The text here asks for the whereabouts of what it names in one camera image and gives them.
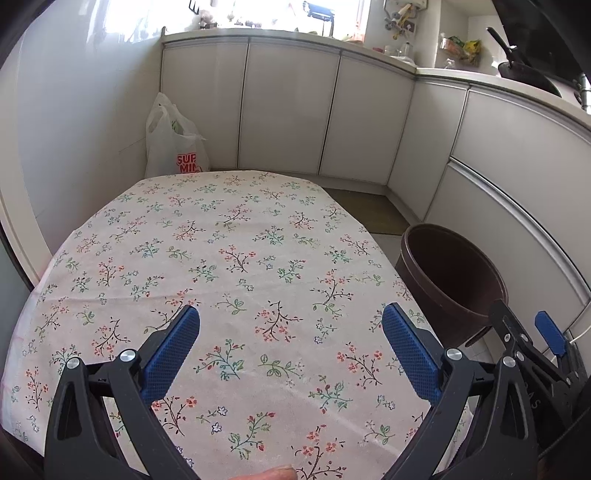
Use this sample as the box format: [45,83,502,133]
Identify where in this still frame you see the brown trash bin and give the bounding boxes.
[394,223,509,348]

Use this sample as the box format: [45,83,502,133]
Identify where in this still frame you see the white kitchen cabinets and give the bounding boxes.
[160,29,590,335]

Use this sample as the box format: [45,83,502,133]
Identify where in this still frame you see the person's left hand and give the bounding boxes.
[230,465,297,480]

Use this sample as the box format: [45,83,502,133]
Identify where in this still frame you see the brown floor mat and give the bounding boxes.
[325,188,410,236]

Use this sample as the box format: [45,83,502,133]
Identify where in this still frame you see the floral tablecloth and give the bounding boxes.
[1,171,430,479]

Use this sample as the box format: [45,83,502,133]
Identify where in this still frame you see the black frying pan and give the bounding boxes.
[487,27,561,97]

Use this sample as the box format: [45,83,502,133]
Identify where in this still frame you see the white plastic shopping bag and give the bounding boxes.
[144,92,211,178]

